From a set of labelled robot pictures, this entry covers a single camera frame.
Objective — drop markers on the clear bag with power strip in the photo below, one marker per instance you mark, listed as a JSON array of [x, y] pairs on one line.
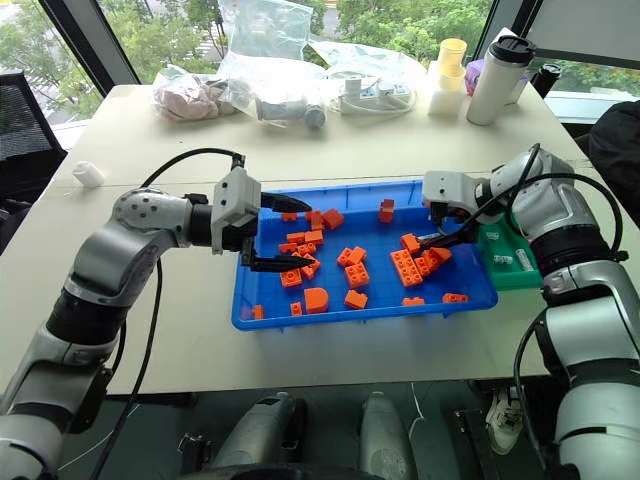
[[370, 62]]

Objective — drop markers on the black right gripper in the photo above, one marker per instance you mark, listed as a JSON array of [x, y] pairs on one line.
[[447, 217]]

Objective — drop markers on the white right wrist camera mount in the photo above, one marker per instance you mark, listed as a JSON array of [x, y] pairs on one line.
[[445, 185]]

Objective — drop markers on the small battery with label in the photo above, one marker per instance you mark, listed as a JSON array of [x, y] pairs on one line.
[[493, 235], [526, 261], [504, 259]]

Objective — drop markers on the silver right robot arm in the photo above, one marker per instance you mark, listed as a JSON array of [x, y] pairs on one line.
[[565, 210]]

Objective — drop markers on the rounded orange toy brick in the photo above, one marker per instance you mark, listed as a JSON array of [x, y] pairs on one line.
[[316, 301]]

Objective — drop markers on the yellow plastic cup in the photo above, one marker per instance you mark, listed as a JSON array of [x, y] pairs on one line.
[[452, 60]]

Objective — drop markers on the black bottle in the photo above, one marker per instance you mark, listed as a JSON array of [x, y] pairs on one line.
[[545, 75]]

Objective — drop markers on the square orange toy brick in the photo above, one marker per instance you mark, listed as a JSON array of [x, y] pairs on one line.
[[356, 275]]

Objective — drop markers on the white power strip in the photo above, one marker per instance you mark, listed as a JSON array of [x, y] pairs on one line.
[[375, 95]]

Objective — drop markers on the small white plastic bottle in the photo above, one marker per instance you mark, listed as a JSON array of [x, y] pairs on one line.
[[89, 174]]

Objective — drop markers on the white tumbler with black lid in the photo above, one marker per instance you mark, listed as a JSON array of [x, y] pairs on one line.
[[492, 85]]

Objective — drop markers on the white box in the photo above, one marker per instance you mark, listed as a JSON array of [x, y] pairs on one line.
[[444, 102]]

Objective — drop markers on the tall orange toy brick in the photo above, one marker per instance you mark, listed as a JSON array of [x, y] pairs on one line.
[[386, 211]]

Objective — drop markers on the orange sloped toy brick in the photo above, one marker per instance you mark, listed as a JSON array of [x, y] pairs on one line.
[[333, 218], [355, 299], [443, 254]]

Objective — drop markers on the tall clear plastic bag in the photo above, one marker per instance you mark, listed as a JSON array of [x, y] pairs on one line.
[[270, 45]]

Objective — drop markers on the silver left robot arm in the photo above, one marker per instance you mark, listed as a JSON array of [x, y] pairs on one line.
[[140, 210]]

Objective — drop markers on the dark window frame post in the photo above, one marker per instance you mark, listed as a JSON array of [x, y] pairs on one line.
[[95, 40], [510, 20]]

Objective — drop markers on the clear bag with pink items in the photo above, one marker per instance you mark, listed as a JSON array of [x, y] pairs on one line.
[[190, 97]]

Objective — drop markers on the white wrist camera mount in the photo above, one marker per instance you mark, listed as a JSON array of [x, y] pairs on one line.
[[445, 185], [235, 200]]

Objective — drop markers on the grey rounded robot leg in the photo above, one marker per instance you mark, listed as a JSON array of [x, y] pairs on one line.
[[260, 430], [382, 435]]

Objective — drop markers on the flat orange toy brick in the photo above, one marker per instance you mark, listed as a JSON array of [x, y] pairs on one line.
[[455, 298], [413, 301]]

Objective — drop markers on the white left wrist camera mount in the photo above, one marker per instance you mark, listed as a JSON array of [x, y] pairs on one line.
[[235, 200]]

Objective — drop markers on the black backpack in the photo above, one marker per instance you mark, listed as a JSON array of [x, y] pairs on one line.
[[617, 145]]

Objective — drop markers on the green plastic bin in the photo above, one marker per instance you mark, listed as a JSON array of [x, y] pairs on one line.
[[510, 280]]

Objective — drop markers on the small orange toy brick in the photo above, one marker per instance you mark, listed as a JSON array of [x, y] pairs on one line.
[[258, 312], [296, 309]]

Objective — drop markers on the purple container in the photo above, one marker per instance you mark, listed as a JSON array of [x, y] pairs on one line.
[[474, 77]]

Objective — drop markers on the black mesh office chair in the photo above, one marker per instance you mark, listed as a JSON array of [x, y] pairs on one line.
[[25, 130]]

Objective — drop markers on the white sneaker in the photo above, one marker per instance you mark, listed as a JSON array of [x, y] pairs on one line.
[[502, 425]]

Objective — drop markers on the blue plastic bin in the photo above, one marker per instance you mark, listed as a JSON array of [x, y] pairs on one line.
[[380, 315]]

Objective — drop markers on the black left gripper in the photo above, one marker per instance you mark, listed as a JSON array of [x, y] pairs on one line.
[[240, 237]]

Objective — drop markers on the large orange toy brick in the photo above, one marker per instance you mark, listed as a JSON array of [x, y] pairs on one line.
[[406, 269]]

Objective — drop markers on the grey-blue cylinder item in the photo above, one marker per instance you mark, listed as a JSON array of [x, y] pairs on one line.
[[295, 111]]

